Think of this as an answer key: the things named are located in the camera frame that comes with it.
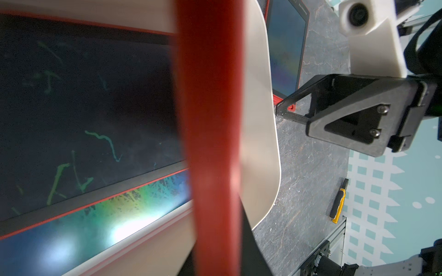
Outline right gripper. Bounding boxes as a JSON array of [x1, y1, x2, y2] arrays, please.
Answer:
[[276, 10, 442, 157]]

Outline red writing tablet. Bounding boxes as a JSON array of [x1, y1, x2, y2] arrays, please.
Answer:
[[1, 9, 186, 239], [264, 0, 310, 105], [174, 1, 245, 276]]

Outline cream plastic storage box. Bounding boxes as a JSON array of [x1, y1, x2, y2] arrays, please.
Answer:
[[1, 1, 281, 276]]

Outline yellow black pliers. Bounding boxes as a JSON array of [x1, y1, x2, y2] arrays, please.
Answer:
[[329, 178, 349, 224]]

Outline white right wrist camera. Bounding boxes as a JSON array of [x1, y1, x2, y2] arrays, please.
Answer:
[[338, 0, 421, 78]]

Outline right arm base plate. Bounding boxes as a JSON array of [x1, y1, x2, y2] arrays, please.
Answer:
[[299, 240, 344, 276]]

